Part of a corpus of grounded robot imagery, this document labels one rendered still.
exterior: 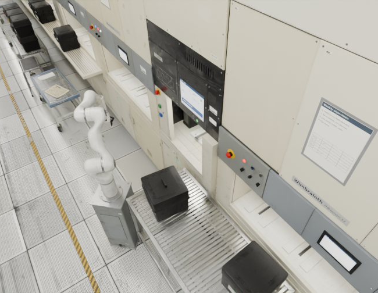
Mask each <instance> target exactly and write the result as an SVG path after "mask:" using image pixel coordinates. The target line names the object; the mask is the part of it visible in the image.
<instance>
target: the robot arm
mask: <svg viewBox="0 0 378 293"><path fill-rule="evenodd" d="M73 116H74V119H75V120H76V121H77V122H80V123H83V122H94V125H93V126H92V127H91V128H90V130H89V132H88V140H89V143H90V146H91V148H92V149H93V150H94V151H96V152H98V153H100V154H101V155H102V157H98V158H91V159H87V160H86V161H85V162H84V170H85V172H86V173H87V174H88V175H89V176H91V177H93V178H96V179H98V181H99V184H100V186H101V190H100V193H99V195H100V197H101V199H102V200H103V201H105V202H113V201H115V200H117V199H119V198H120V196H121V195H122V188H121V186H120V185H119V184H116V183H115V179H114V177H113V174H112V172H111V171H112V170H114V169H115V167H116V162H115V159H114V158H113V156H112V155H111V154H110V153H109V152H108V150H107V149H106V147H105V145H104V141H103V138H102V131H101V129H102V126H103V124H104V123H106V122H110V123H111V126H112V124H113V123H112V122H113V120H114V117H111V116H110V115H109V113H108V111H107V108H106V105H105V101H104V97H103V96H102V95H98V94H97V93H96V92H94V91H93V90H87V91H86V92H85V93H84V99H83V101H82V103H81V104H79V106H78V107H77V108H76V109H75V111H74V114H73ZM110 118H111V119H112V120H111V119H110Z"/></svg>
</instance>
